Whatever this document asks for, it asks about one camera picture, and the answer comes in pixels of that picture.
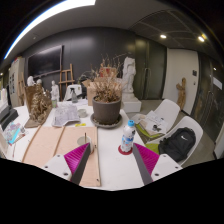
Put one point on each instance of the light wooden drawing board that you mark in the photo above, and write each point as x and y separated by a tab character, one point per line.
43	145

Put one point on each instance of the clear blue-capped drink bottle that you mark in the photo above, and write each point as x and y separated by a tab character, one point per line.
127	138

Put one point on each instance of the white ceramic mug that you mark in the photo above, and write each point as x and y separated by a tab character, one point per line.
83	140

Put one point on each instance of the small white bowl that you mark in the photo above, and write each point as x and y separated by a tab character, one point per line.
82	112

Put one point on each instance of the flat round red coaster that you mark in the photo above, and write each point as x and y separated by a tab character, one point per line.
124	153

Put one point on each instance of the grey spray bottle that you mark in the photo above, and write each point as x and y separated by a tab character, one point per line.
74	96

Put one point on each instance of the dried plant in grey pot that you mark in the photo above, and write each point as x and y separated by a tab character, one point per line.
106	111

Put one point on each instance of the colourful book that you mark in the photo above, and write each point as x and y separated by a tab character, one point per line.
14	131

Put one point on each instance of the white cabinet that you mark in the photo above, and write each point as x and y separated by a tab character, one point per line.
16	81

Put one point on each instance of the thin gold stirrer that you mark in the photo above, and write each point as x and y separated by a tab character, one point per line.
85	137

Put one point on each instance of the brown wooden figure statue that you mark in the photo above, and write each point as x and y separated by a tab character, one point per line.
181	93

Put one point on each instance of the small yellow tool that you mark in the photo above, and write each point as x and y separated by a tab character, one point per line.
80	124

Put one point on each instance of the white statue pedestal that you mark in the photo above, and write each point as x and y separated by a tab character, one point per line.
131	106

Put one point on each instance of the wooden easel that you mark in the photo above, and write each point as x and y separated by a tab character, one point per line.
66	81

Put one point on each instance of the stack of papers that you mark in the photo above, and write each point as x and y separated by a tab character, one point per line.
150	120

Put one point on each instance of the long ceiling light panel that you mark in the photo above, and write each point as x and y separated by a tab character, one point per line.
50	13

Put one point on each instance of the white plastic chair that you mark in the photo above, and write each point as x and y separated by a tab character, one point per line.
168	108
191	121

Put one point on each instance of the gold relief sculpture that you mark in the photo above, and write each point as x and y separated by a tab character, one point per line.
39	106

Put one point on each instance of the black box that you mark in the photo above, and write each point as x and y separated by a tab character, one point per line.
7	116

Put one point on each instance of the grey plant saucer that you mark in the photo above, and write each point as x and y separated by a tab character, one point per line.
115	125

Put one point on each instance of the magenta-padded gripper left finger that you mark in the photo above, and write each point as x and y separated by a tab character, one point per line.
77	159

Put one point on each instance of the brown cardboard box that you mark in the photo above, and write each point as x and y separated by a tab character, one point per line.
90	93

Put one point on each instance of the black backpack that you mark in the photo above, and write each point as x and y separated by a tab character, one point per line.
177	145

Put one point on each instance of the white plaster torso statue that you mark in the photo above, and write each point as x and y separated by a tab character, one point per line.
129	75

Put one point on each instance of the green seat cushion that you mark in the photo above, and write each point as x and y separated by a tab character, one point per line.
143	132
152	148

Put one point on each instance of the round ceiling spotlight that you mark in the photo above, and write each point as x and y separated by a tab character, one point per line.
201	39
163	36

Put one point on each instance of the black wall screen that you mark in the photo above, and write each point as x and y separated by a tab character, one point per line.
45	60

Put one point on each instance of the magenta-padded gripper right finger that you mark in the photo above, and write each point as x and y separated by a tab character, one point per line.
148	160

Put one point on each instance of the white swivel chair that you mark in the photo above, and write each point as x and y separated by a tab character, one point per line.
69	92

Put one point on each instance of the small white plaster figurine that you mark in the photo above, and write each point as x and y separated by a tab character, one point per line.
55	90

